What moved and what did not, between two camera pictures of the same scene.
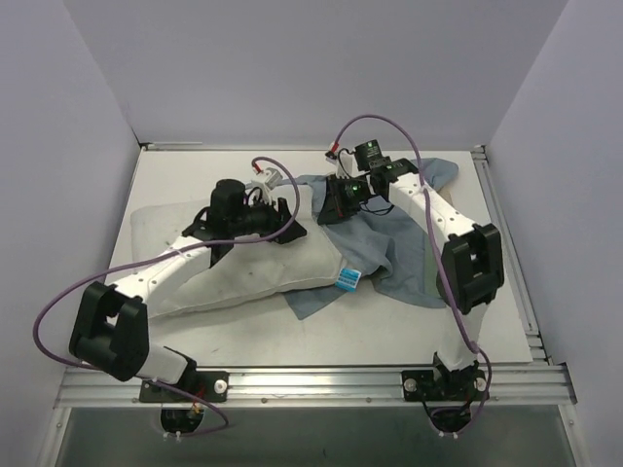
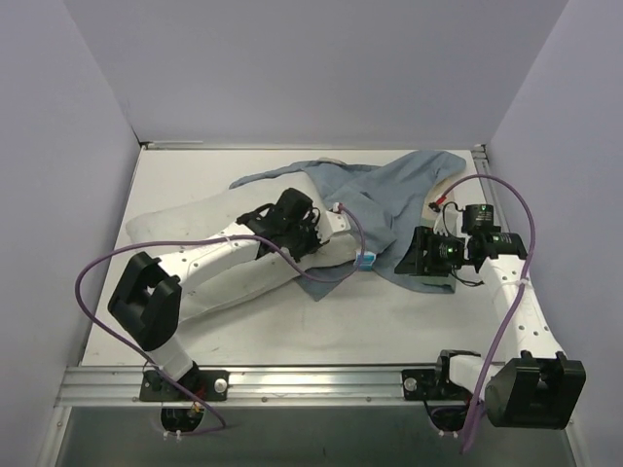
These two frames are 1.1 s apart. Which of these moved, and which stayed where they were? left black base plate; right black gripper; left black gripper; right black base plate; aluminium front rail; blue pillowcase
Moved: left black gripper; blue pillowcase; right black gripper
Stayed: right black base plate; left black base plate; aluminium front rail
